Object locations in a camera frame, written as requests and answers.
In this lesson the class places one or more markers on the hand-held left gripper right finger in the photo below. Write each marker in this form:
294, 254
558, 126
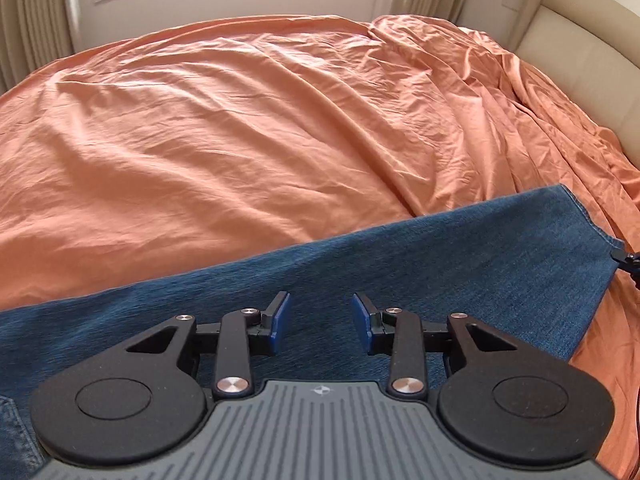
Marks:
363, 322

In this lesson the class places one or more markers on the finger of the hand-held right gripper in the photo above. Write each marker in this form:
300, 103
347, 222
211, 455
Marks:
629, 260

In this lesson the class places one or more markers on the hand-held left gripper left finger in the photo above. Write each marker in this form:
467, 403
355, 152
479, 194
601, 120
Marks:
276, 322

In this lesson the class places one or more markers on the orange bed sheet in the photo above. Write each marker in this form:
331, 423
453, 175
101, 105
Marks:
250, 135

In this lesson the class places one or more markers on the beige padded headboard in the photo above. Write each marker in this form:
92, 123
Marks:
575, 50

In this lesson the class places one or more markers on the blue denim pants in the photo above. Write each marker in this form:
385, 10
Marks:
450, 260

